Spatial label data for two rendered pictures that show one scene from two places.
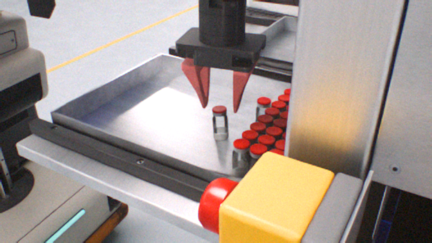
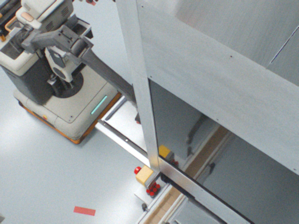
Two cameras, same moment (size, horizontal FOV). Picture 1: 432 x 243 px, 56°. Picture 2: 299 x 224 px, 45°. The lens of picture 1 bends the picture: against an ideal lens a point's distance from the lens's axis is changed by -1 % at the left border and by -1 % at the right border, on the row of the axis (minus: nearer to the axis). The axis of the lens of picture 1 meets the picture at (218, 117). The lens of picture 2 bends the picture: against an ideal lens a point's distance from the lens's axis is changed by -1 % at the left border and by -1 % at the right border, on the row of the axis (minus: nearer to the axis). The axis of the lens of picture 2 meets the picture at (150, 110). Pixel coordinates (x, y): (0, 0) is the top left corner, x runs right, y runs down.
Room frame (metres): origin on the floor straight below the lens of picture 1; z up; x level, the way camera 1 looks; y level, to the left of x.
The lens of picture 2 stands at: (-0.28, -0.25, 2.62)
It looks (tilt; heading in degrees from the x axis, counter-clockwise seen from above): 62 degrees down; 16
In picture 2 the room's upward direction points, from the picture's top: 8 degrees counter-clockwise
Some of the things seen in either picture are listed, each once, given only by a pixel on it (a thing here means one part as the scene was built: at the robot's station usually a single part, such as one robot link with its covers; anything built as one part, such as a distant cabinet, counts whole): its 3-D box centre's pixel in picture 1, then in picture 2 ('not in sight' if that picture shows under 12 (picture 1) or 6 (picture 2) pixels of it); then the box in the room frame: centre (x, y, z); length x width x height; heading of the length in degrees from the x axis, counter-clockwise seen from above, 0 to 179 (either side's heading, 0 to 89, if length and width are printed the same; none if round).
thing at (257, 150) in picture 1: (283, 133); not in sight; (0.46, -0.09, 0.90); 0.18 x 0.02 x 0.05; 150
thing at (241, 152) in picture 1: (267, 128); not in sight; (0.47, -0.07, 0.90); 0.18 x 0.02 x 0.05; 150
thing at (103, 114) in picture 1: (200, 113); (143, 120); (0.53, 0.03, 0.90); 0.34 x 0.26 x 0.04; 60
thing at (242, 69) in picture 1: (227, 78); not in sight; (0.48, -0.01, 0.98); 0.07 x 0.07 x 0.09; 74
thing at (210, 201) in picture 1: (228, 208); (138, 171); (0.22, -0.01, 0.99); 0.04 x 0.04 x 0.04; 60
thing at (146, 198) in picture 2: not in sight; (152, 192); (0.17, -0.07, 0.87); 0.14 x 0.13 x 0.02; 60
